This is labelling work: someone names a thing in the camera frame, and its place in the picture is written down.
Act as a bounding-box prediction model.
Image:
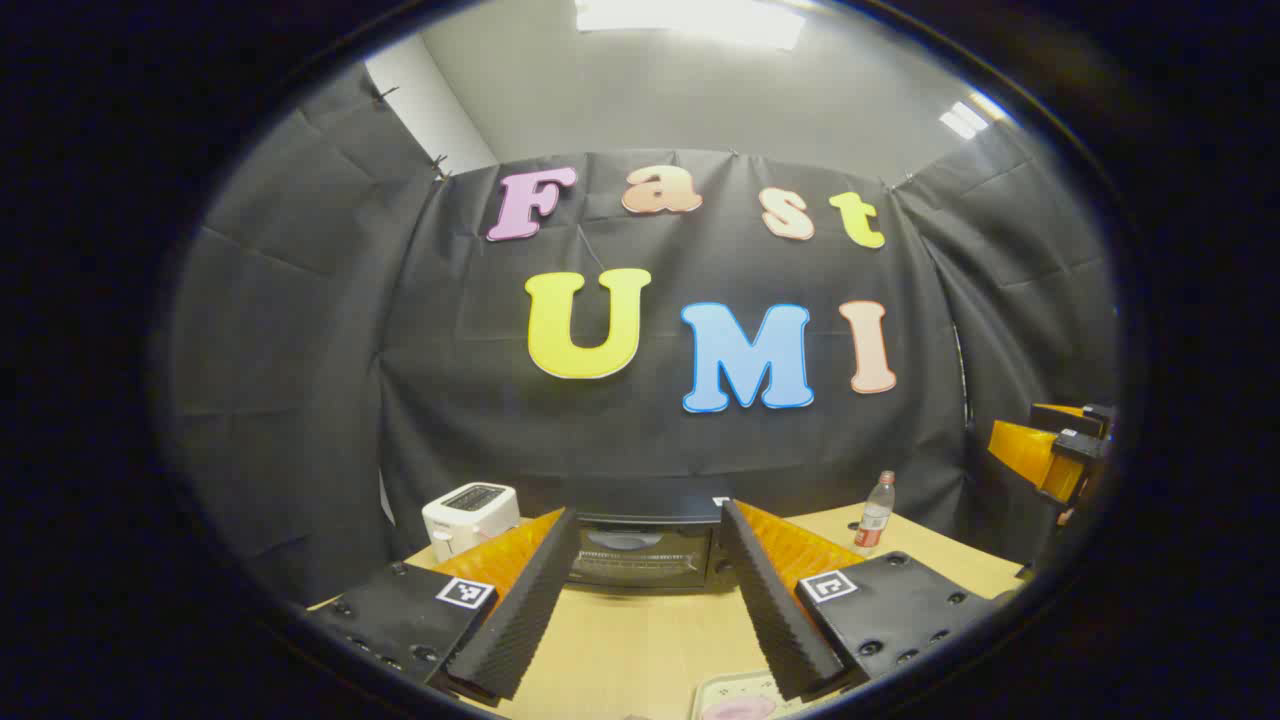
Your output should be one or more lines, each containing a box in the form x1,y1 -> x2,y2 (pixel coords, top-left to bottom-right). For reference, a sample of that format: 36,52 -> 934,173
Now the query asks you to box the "black backdrop cloth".
160,65 -> 1121,611

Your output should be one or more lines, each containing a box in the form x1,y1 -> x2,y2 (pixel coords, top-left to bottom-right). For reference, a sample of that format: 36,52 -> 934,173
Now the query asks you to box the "cream rectangular food tray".
690,670 -> 811,720

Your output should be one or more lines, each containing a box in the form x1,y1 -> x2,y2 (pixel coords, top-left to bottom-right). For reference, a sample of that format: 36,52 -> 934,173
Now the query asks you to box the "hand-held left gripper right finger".
718,498 -> 1006,703

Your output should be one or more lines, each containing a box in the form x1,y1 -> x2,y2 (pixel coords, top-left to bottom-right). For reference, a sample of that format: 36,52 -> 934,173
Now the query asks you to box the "clear plastic water bottle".
853,470 -> 898,556

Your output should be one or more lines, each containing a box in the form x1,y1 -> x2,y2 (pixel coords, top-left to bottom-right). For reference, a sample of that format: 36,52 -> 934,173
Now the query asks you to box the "ceiling light panel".
940,90 -> 1006,139

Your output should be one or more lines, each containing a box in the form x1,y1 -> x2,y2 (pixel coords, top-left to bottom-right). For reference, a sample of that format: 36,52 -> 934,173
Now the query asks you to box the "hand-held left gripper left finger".
305,506 -> 581,701

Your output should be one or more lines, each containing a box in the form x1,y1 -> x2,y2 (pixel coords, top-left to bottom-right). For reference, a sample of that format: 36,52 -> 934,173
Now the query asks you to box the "black electric oven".
566,478 -> 743,599

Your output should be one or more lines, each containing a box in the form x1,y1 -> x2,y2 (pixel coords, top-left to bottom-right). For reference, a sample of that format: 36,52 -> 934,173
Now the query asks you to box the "white toaster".
422,482 -> 521,563

